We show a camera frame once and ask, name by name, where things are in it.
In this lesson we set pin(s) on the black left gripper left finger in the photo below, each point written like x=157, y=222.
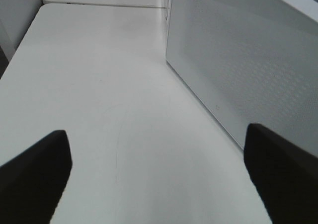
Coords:
x=32, y=183

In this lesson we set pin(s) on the white microwave door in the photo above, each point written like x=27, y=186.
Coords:
x=249, y=61

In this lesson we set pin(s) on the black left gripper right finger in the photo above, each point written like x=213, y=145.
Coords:
x=284, y=175

